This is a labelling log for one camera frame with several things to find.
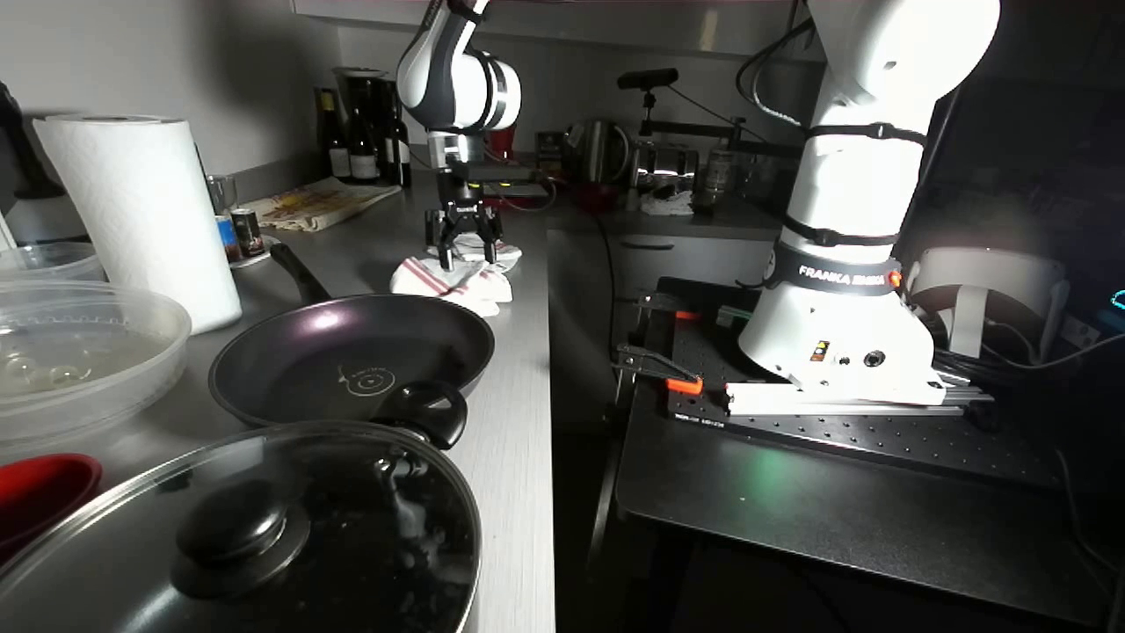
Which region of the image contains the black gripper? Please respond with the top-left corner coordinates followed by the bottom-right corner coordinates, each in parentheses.
top-left (427, 165), bottom-right (505, 279)

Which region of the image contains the dark non-stick frying pan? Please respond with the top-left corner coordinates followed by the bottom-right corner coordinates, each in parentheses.
top-left (207, 240), bottom-right (501, 434)

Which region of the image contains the steel kettle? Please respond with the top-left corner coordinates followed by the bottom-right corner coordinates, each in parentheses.
top-left (572, 117), bottom-right (637, 198)

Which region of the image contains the dark small can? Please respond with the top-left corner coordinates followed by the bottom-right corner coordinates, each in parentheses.
top-left (231, 208), bottom-right (269, 263)

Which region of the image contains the blue can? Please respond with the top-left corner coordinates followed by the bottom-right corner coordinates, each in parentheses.
top-left (211, 208), bottom-right (244, 269)

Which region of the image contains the white paper towel roll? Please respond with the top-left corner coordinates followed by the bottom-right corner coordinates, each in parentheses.
top-left (32, 114), bottom-right (246, 335)

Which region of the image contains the glass pot lid black knob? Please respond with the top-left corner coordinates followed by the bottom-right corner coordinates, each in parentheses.
top-left (0, 422), bottom-right (483, 633)

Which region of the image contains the clear plastic bowl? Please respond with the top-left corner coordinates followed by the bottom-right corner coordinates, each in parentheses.
top-left (0, 279), bottom-right (197, 455)

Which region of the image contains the black perforated robot table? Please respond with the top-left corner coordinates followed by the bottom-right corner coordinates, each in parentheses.
top-left (612, 273), bottom-right (1118, 631)

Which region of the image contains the red bowl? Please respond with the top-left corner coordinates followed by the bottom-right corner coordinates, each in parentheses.
top-left (0, 455), bottom-right (105, 560)

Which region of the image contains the white round device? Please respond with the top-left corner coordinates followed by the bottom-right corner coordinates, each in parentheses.
top-left (909, 244), bottom-right (1073, 362)

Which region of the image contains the black camera on stand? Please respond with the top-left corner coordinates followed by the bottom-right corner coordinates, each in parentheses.
top-left (616, 66), bottom-right (681, 179)

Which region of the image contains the black clamp with orange handle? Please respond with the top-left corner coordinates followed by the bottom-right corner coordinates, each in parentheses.
top-left (612, 345), bottom-right (711, 400)

